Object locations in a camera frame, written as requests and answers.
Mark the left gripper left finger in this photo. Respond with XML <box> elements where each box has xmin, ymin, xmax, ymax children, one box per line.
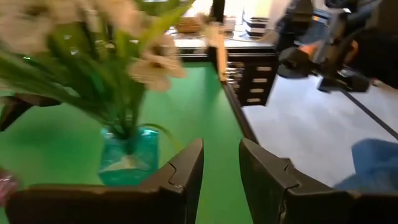
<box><xmin>6</xmin><ymin>139</ymin><xmax>205</xmax><ymax>224</ymax></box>

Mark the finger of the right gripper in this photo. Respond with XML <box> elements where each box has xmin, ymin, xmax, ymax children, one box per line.
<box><xmin>0</xmin><ymin>95</ymin><xmax>60</xmax><ymax>131</ymax></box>

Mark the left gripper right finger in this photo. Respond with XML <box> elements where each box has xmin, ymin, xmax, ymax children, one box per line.
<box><xmin>239</xmin><ymin>138</ymin><xmax>398</xmax><ymax>224</ymax></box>

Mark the teal glass vase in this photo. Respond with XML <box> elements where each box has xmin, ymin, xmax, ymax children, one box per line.
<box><xmin>98</xmin><ymin>126</ymin><xmax>160</xmax><ymax>187</ymax></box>

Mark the white artificial flower bunch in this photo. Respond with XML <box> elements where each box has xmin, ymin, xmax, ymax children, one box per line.
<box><xmin>114</xmin><ymin>0</ymin><xmax>197</xmax><ymax>153</ymax></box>
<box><xmin>0</xmin><ymin>0</ymin><xmax>137</xmax><ymax>141</ymax></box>

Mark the purple ribbed glass vase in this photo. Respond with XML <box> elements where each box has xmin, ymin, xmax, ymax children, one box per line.
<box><xmin>0</xmin><ymin>169</ymin><xmax>19</xmax><ymax>208</ymax></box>

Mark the blue fabric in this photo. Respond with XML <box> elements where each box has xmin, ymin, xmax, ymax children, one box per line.
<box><xmin>334</xmin><ymin>138</ymin><xmax>398</xmax><ymax>192</ymax></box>

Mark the green table mat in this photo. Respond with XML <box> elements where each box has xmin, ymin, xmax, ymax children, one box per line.
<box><xmin>0</xmin><ymin>62</ymin><xmax>252</xmax><ymax>224</ymax></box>

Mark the black drawer cabinet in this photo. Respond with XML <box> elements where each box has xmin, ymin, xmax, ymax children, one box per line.
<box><xmin>180</xmin><ymin>46</ymin><xmax>279</xmax><ymax>106</ymax></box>

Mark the black office chair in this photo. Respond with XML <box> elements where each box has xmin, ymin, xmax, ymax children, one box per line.
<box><xmin>275</xmin><ymin>0</ymin><xmax>318</xmax><ymax>78</ymax></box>

